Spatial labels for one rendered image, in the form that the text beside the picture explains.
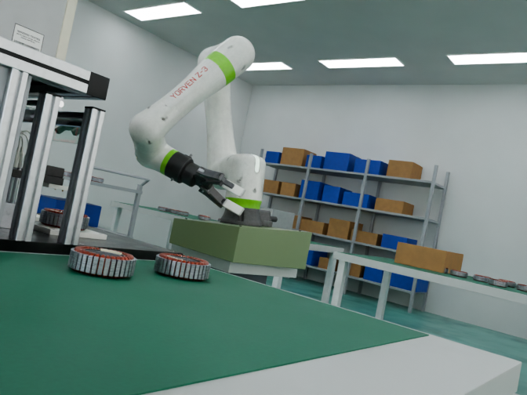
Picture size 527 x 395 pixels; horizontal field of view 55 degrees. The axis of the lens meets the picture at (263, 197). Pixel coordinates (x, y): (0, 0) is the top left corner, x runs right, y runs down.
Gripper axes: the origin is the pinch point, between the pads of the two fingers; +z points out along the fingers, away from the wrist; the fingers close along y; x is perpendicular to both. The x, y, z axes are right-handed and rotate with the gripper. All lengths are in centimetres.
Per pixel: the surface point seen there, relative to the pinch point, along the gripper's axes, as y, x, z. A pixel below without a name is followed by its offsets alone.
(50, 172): -44, 35, -29
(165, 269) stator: -52, 42, 8
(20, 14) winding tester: -70, 18, -41
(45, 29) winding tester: -66, 16, -39
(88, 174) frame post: -55, 35, -16
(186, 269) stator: -52, 40, 12
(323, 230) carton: 566, -270, -6
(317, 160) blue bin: 536, -356, -68
